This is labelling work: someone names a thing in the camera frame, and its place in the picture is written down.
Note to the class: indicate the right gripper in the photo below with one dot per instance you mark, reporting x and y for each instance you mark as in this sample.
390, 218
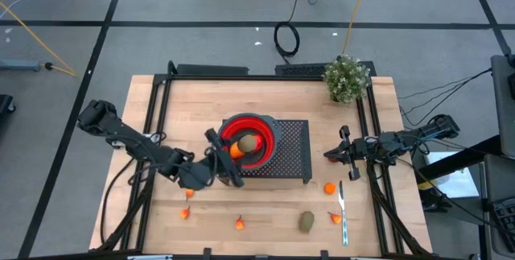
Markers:
368, 147

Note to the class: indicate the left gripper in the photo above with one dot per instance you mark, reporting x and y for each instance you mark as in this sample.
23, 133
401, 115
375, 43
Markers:
197, 175

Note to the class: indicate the brown toy kiwi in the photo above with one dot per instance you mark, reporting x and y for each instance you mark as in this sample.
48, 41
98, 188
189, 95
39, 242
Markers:
247, 143
306, 221

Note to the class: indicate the red grey collapsible colander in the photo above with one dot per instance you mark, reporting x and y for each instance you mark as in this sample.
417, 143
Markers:
265, 159

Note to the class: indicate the orange toy tangerine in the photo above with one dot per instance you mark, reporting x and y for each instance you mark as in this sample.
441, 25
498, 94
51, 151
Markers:
330, 188

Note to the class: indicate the small orange-red toy peach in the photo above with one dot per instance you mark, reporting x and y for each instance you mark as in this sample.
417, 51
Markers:
239, 224
189, 193
185, 213
335, 218

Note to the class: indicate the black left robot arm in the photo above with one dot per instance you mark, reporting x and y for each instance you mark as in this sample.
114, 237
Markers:
133, 143

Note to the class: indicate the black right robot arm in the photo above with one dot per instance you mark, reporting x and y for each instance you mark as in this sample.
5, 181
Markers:
418, 133

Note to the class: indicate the black perforated metal stand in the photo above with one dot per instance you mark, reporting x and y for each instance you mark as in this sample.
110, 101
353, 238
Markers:
293, 151

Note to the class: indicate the silver table knife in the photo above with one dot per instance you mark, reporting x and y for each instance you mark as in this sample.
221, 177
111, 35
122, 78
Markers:
343, 211

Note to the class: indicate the green potted plant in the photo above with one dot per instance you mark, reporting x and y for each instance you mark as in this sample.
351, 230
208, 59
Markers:
346, 79

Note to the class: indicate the black flat box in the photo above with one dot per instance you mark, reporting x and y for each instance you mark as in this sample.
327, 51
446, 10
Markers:
211, 70

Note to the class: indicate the black perforated box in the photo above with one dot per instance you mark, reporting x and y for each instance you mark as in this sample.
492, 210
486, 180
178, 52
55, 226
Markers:
299, 69

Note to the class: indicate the black diagonal beam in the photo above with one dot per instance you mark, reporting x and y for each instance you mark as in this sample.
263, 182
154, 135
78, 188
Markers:
442, 165

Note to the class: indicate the white sheet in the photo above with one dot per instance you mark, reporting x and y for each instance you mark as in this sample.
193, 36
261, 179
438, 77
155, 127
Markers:
454, 179

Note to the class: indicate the silver aluminium bar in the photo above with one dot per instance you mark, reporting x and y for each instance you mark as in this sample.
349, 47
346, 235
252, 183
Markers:
149, 257

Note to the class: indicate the grey cabinet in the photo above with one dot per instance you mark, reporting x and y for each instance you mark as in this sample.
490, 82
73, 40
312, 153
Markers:
503, 99

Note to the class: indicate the black keyboard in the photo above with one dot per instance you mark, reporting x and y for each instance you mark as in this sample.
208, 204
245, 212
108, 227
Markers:
505, 219

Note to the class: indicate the grey metal floor bar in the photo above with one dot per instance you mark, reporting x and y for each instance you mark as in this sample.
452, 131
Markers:
20, 65

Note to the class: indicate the black equipment base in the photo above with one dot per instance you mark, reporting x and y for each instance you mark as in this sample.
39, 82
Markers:
6, 104

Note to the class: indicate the black aluminium table frame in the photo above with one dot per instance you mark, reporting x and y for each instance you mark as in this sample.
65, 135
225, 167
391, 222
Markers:
261, 77

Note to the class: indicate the black frame clamp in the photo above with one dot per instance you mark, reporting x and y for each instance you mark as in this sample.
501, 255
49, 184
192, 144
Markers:
207, 252
324, 254

